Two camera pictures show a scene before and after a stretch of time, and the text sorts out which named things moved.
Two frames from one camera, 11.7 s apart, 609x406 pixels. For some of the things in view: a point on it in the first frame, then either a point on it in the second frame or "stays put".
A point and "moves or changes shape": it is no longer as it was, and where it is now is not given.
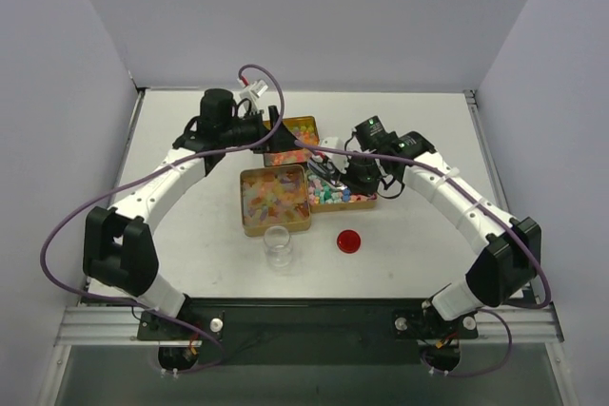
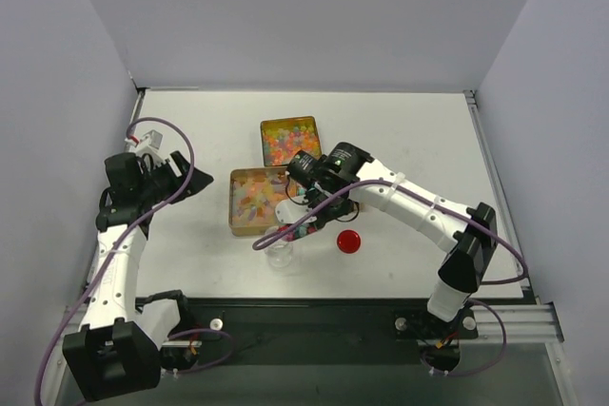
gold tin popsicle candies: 273,195 moves or changes shape
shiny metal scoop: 338,185 moves or changes shape
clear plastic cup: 278,246 stays put
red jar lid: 348,241 stays put
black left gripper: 272,125 to 167,178
